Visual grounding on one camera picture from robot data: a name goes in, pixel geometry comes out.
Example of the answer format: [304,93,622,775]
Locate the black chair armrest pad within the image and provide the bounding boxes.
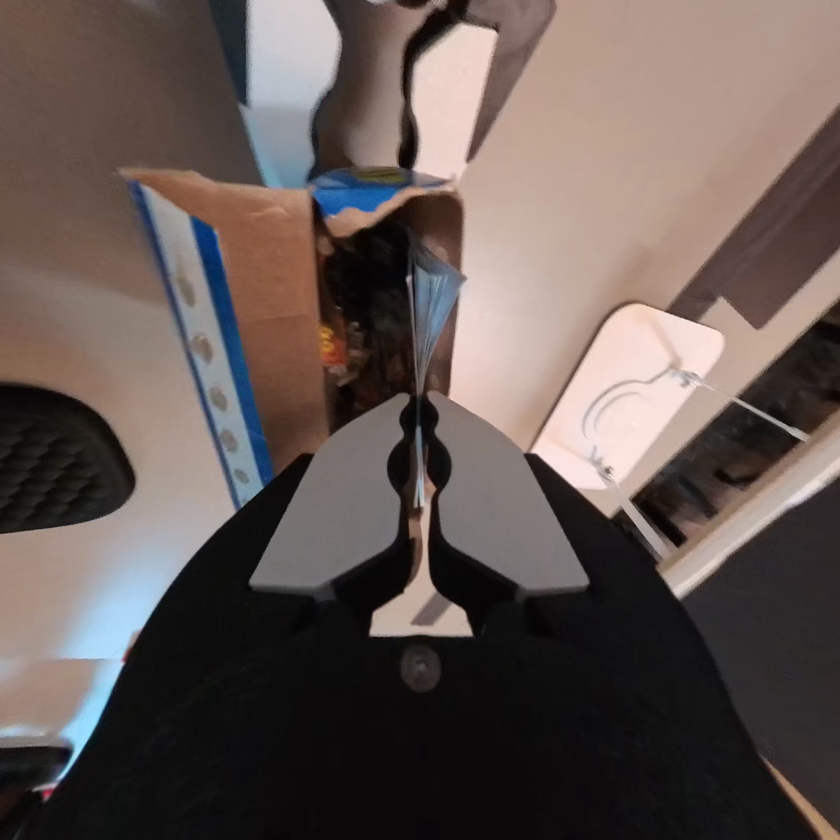
[0,384,137,534]

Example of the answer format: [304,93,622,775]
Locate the black table cover panel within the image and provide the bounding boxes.
[668,117,840,331]

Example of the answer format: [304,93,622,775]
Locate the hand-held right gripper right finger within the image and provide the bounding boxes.
[423,391,590,599]

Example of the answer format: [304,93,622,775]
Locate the pile of lego pieces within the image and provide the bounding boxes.
[317,320,350,378]

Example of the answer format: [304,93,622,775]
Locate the lego instruction booklet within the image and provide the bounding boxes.
[405,252,468,511]

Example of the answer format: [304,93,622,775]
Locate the white stand base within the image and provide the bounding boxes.
[530,302,726,521]

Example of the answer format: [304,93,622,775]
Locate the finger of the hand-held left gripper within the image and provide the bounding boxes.
[238,0,345,190]
[397,26,500,175]

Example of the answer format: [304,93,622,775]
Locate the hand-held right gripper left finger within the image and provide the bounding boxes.
[249,394,419,601]

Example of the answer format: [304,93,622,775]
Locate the blue lego set box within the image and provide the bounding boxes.
[118,165,468,511]

